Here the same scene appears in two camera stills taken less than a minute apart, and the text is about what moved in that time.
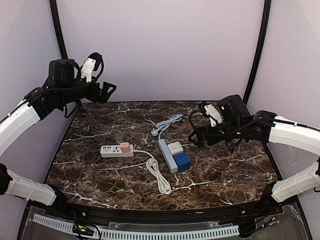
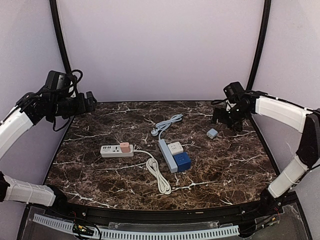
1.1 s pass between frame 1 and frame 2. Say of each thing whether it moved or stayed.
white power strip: stayed
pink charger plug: stayed
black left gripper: moved
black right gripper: moved
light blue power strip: stayed
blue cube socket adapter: stayed
